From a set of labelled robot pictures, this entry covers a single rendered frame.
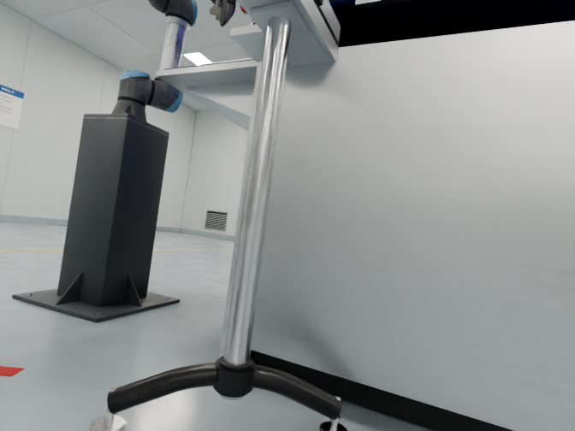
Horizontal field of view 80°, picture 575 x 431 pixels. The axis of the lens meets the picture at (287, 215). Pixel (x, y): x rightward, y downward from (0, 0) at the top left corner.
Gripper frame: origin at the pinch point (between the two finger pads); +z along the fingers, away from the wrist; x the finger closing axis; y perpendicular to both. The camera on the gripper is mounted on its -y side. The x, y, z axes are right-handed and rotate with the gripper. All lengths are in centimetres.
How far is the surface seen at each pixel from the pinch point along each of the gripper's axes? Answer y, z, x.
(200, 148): 463, -91, -548
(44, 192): 493, 64, -237
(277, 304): -40, 87, 13
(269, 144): -43, 52, 34
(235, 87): -11.0, 25.1, 3.2
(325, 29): -47, 22, 23
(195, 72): -1.2, 23.3, 11.6
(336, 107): -49, 36, 14
